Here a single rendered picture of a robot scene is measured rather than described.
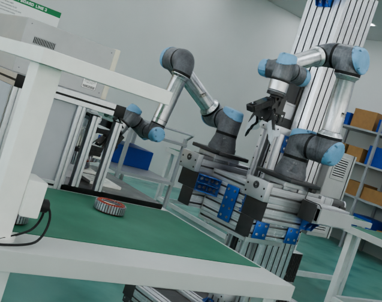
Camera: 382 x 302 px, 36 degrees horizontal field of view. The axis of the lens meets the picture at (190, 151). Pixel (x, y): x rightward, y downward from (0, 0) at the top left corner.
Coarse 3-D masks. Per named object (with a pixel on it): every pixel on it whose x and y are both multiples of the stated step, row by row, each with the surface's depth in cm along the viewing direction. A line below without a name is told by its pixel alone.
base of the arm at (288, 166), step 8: (280, 160) 278; (288, 160) 272; (296, 160) 271; (304, 160) 272; (280, 168) 273; (288, 168) 271; (296, 168) 271; (304, 168) 273; (288, 176) 270; (296, 176) 270; (304, 176) 273
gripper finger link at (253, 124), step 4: (252, 120) 232; (256, 120) 231; (260, 120) 234; (248, 124) 234; (252, 124) 232; (256, 124) 232; (248, 128) 233; (252, 128) 236; (256, 128) 237; (248, 132) 234
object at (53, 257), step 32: (0, 256) 132; (32, 256) 137; (64, 256) 142; (96, 256) 151; (128, 256) 161; (160, 256) 172; (192, 288) 166; (224, 288) 173; (256, 288) 180; (288, 288) 188
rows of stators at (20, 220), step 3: (18, 216) 154; (21, 216) 155; (18, 219) 154; (21, 219) 155; (24, 219) 156; (27, 219) 157; (15, 222) 154; (18, 222) 154; (21, 222) 155; (24, 222) 156; (27, 222) 158
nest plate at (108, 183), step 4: (84, 176) 248; (88, 176) 252; (92, 176) 256; (88, 180) 244; (92, 180) 244; (104, 180) 255; (108, 180) 258; (104, 184) 247; (108, 184) 249; (112, 184) 252; (116, 188) 250; (120, 188) 251
